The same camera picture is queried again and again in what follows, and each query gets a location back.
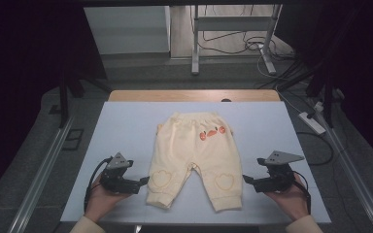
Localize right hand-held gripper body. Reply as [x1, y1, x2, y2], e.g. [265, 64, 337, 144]
[253, 150, 305, 193]

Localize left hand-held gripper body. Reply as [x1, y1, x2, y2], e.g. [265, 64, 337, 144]
[100, 151, 142, 195]

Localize cream baby pants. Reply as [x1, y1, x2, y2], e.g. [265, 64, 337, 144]
[146, 111, 244, 213]

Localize person's right hand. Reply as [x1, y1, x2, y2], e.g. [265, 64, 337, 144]
[265, 173, 309, 222]

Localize person's left hand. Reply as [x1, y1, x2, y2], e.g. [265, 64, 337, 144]
[84, 176, 132, 223]

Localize dark floor plate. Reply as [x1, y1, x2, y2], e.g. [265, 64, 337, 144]
[61, 128, 85, 151]

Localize white power strip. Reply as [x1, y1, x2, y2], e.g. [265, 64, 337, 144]
[298, 111, 327, 136]

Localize black metal stand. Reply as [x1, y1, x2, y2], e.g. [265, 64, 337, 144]
[57, 69, 113, 129]
[276, 59, 337, 129]

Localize dark curtain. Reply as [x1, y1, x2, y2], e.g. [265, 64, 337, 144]
[275, 0, 373, 174]
[0, 0, 108, 208]

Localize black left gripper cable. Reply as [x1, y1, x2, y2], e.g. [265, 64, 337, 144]
[83, 157, 113, 213]

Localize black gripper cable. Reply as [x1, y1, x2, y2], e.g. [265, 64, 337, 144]
[83, 157, 113, 213]
[291, 170, 313, 216]

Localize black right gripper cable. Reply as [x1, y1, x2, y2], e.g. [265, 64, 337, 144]
[291, 170, 313, 216]

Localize black floor cable loop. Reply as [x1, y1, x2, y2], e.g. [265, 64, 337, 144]
[295, 130, 335, 167]

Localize aluminium rail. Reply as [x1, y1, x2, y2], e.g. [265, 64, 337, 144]
[310, 96, 373, 233]
[8, 117, 76, 233]

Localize black tangled floor cables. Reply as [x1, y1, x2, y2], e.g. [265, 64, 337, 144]
[196, 30, 297, 62]

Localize white metal desk frame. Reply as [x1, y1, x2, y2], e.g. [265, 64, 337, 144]
[190, 3, 285, 76]

